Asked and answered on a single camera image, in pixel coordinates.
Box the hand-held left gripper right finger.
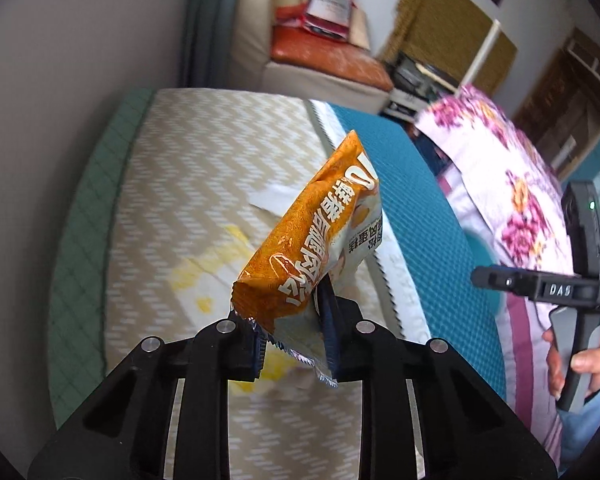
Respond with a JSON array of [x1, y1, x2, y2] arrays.
[[315, 280, 566, 480]]

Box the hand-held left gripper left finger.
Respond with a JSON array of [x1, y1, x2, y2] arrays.
[[27, 317, 268, 480]]

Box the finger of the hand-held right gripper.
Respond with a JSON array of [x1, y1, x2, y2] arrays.
[[470, 266, 533, 302]]

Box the orange snack packet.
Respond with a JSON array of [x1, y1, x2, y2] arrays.
[[230, 130, 383, 390]]

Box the person's right hand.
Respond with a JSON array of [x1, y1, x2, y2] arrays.
[[542, 329, 600, 402]]

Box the yellow and white paper wrapper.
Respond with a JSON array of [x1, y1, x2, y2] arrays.
[[171, 225, 331, 403]]

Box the floral pink blanket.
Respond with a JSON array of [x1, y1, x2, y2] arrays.
[[412, 84, 600, 461]]

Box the white tissue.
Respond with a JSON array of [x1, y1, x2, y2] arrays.
[[249, 182, 301, 221]]

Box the person's blue trousers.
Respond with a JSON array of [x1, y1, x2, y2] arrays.
[[542, 395, 600, 468]]

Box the dark blue box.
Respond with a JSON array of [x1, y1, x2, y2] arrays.
[[409, 127, 453, 178]]

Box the dark wooden cabinet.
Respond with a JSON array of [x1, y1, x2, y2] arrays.
[[512, 27, 600, 176]]

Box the silver electronic device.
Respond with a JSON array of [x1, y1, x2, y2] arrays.
[[382, 87, 431, 121]]

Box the green grid mat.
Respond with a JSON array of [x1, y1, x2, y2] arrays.
[[47, 87, 156, 431]]

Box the black electronic device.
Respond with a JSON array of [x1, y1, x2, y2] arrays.
[[387, 50, 461, 96]]

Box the white pole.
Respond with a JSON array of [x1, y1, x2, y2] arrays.
[[457, 17, 501, 93]]

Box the orange seat cushion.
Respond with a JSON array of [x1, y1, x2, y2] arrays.
[[270, 25, 395, 91]]

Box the yellow-brown patterned cloth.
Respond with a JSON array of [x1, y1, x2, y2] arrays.
[[375, 0, 518, 106]]

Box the beige pillow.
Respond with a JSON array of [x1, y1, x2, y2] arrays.
[[347, 5, 373, 51]]

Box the cream sofa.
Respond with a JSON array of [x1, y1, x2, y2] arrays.
[[232, 0, 396, 116]]

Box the red gift bag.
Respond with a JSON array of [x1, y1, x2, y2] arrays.
[[302, 0, 356, 42]]

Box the grey curtain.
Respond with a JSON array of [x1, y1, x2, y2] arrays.
[[180, 0, 246, 91]]

